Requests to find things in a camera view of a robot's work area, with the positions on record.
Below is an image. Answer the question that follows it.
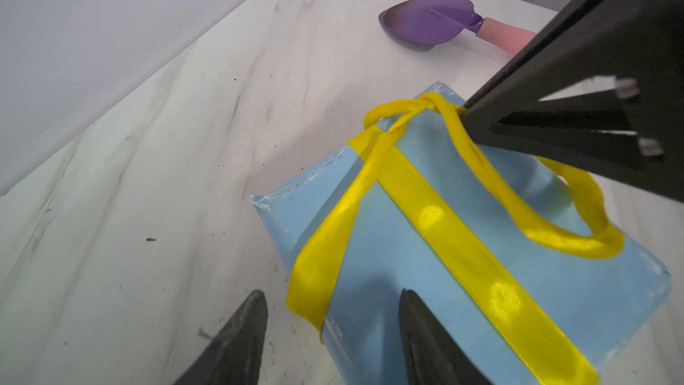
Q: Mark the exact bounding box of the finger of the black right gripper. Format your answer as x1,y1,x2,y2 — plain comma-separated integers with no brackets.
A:
466,0,683,110
464,91,683,201

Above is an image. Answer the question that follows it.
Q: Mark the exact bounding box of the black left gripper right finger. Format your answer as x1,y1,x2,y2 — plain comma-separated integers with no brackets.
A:
399,289,491,385

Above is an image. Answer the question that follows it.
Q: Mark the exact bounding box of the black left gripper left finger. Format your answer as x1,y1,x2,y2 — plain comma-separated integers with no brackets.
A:
176,290,268,385

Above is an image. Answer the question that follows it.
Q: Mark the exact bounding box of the light blue gift box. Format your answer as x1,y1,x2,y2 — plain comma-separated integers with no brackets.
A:
252,112,672,384

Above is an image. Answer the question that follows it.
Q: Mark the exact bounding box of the yellow ribbon of blue box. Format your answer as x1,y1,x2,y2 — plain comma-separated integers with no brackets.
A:
287,93,625,384

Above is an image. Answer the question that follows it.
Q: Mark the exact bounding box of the purple trowel pink handle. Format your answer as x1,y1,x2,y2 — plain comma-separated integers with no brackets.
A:
379,0,536,55

